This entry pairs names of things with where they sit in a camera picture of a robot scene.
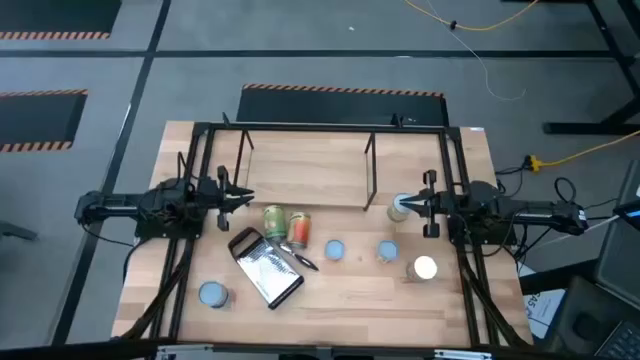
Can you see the tall tomatoes can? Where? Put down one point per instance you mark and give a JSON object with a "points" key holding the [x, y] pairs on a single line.
{"points": [[422, 268]]}

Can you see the black desk frame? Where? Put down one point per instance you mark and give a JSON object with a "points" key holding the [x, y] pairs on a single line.
{"points": [[590, 128]]}

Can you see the black mat hazard-striped edge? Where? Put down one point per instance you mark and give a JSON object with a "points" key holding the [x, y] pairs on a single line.
{"points": [[50, 15], [35, 120], [340, 107]]}

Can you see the black metal rig frame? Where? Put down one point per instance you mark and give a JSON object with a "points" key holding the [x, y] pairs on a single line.
{"points": [[325, 128]]}

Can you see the white printed paper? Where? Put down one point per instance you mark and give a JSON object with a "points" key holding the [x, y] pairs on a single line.
{"points": [[542, 310]]}

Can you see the short yellow pineapple rings can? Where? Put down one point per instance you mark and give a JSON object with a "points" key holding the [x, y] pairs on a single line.
{"points": [[334, 249]]}

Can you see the short oranges can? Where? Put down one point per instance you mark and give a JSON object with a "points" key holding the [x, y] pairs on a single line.
{"points": [[214, 294]]}

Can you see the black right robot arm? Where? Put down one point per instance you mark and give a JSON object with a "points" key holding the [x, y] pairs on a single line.
{"points": [[540, 210]]}

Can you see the tall red pineapple can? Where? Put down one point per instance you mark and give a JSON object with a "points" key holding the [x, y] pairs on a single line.
{"points": [[299, 230]]}

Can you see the black box case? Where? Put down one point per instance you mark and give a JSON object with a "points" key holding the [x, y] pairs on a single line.
{"points": [[580, 325]]}

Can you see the black crossbeam silver brackets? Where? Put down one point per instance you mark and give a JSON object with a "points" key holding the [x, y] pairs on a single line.
{"points": [[75, 350]]}

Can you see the black mesh basket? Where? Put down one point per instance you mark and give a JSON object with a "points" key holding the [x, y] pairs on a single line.
{"points": [[267, 270]]}

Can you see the dark chair base leg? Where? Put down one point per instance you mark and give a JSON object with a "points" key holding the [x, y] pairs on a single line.
{"points": [[15, 231]]}

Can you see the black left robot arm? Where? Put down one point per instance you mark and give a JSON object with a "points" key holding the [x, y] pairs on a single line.
{"points": [[115, 205]]}

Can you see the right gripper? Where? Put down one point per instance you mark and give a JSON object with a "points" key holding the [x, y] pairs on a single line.
{"points": [[432, 205]]}

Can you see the tall green pears can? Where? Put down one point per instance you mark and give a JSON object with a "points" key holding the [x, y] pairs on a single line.
{"points": [[275, 223]]}

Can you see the tall green oranges can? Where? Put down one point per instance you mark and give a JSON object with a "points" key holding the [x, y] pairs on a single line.
{"points": [[396, 214]]}

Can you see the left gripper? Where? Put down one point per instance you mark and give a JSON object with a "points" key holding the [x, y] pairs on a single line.
{"points": [[222, 200]]}

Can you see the grey case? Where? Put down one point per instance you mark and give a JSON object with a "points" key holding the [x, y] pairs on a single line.
{"points": [[620, 260]]}

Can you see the black device blue light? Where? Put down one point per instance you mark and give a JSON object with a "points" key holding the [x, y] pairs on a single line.
{"points": [[631, 212]]}

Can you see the short diced tomatoes can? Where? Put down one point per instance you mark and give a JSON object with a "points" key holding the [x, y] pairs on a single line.
{"points": [[387, 250]]}

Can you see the black keyboard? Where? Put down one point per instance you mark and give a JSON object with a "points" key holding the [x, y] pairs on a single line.
{"points": [[625, 345]]}

